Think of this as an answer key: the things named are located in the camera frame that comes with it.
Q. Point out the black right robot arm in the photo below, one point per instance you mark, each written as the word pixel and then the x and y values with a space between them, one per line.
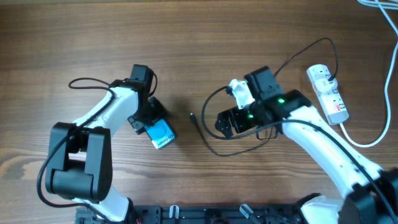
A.
pixel 369 194

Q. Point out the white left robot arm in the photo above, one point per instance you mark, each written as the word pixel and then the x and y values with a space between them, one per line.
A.
pixel 79 164

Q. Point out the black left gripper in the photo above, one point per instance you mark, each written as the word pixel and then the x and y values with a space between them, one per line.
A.
pixel 160 113

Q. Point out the white charger plug adapter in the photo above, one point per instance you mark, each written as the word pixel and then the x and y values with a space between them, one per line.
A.
pixel 322 86

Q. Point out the turquoise screen smartphone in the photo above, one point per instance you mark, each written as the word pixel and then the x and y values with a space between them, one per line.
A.
pixel 161 134

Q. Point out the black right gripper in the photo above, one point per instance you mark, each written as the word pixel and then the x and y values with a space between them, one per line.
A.
pixel 237 114

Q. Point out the white power strip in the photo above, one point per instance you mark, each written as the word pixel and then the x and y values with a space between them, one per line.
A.
pixel 331 103

